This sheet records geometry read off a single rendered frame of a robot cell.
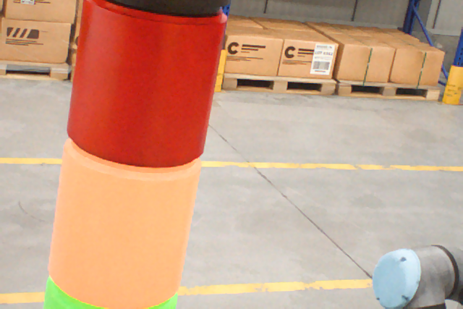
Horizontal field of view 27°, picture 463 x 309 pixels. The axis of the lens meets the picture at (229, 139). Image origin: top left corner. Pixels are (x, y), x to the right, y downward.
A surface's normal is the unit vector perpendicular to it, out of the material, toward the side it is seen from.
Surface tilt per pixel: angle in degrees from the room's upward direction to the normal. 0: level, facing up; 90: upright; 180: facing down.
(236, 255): 0
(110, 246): 90
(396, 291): 84
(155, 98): 90
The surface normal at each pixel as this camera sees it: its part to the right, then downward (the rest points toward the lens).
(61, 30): 0.38, 0.34
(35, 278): 0.18, -0.93
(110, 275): -0.01, 0.32
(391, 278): -0.83, -0.09
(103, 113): -0.50, 0.19
